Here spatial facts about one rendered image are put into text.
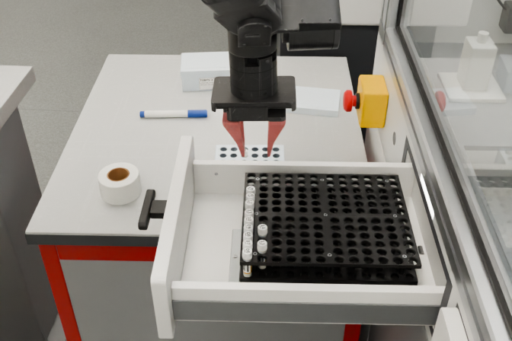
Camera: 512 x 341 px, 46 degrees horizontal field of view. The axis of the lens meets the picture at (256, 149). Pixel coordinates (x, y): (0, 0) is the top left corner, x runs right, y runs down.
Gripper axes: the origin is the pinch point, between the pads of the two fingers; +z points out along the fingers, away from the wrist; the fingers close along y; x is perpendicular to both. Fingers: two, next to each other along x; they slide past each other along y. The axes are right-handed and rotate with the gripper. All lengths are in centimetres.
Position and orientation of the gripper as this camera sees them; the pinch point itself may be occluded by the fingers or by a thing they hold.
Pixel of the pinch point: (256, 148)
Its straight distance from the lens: 79.9
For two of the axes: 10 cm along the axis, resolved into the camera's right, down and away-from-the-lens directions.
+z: 0.3, 8.1, 5.8
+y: 10.0, -0.1, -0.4
